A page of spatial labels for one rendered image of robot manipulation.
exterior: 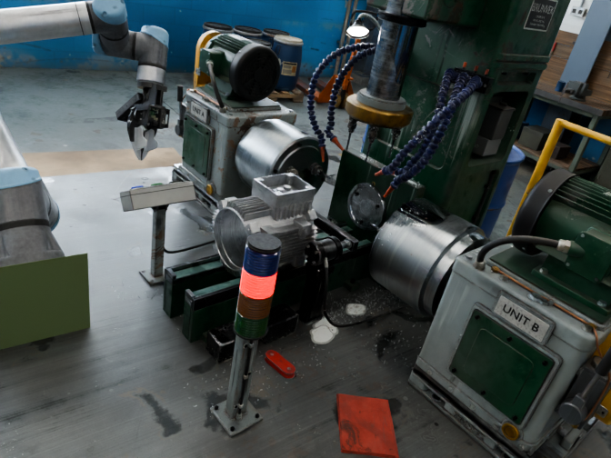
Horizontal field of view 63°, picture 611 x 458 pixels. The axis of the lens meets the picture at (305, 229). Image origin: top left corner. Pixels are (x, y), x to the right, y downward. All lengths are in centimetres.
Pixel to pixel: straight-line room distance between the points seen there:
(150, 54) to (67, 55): 522
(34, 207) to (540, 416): 112
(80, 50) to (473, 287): 606
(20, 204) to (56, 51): 550
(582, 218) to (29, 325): 113
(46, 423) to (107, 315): 32
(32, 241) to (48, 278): 9
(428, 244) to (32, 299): 86
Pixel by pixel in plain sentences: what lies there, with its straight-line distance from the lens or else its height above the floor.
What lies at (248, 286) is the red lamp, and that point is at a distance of 85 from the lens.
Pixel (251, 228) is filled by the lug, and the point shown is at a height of 108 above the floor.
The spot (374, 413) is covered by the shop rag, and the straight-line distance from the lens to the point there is 116.
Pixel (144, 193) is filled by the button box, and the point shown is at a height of 107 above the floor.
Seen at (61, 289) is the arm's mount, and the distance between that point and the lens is 120.
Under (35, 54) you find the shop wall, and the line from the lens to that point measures 663.
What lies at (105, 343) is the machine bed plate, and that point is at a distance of 124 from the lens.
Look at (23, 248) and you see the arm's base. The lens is 118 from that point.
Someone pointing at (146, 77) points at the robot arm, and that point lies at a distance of 148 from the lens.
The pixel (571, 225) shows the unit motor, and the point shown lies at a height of 130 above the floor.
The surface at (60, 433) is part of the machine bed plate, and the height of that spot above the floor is 80.
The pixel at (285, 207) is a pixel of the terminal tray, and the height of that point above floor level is 111.
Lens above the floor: 164
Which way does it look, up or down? 28 degrees down
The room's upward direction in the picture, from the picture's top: 12 degrees clockwise
